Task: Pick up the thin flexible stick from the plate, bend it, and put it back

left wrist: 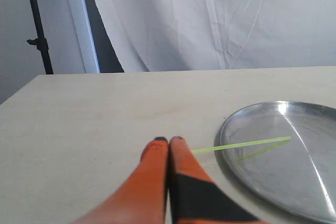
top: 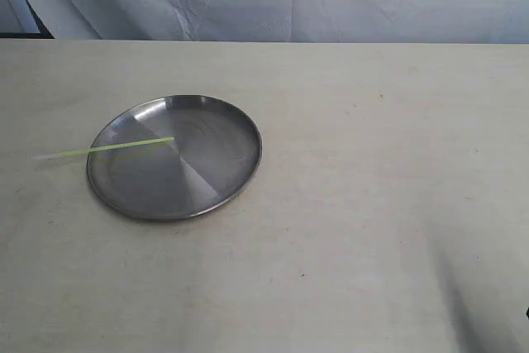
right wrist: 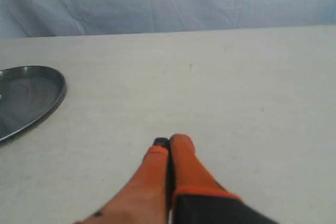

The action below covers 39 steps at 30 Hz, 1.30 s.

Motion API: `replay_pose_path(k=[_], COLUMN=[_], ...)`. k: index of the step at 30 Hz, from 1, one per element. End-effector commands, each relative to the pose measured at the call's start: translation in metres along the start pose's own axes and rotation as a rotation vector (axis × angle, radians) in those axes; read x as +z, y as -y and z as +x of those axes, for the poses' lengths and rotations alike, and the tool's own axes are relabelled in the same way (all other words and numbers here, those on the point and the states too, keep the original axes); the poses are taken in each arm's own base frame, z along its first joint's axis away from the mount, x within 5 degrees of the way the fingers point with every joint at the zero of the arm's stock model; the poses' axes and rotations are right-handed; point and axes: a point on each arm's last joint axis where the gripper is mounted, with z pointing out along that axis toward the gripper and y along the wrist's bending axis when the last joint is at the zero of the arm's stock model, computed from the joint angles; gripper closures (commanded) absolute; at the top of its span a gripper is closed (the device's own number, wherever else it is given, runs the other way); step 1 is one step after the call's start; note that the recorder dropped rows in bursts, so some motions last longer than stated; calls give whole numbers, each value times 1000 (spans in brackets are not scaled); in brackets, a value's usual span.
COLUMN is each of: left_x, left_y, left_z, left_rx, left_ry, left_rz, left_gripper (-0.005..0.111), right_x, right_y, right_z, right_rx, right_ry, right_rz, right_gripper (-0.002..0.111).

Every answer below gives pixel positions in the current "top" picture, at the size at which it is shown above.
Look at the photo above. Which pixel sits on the green glow stick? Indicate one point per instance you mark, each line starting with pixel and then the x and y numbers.
pixel 104 148

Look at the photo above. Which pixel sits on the black frame at left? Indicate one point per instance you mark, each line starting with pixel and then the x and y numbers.
pixel 31 26

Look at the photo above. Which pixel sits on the round stainless steel plate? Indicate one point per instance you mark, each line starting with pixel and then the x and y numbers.
pixel 216 152

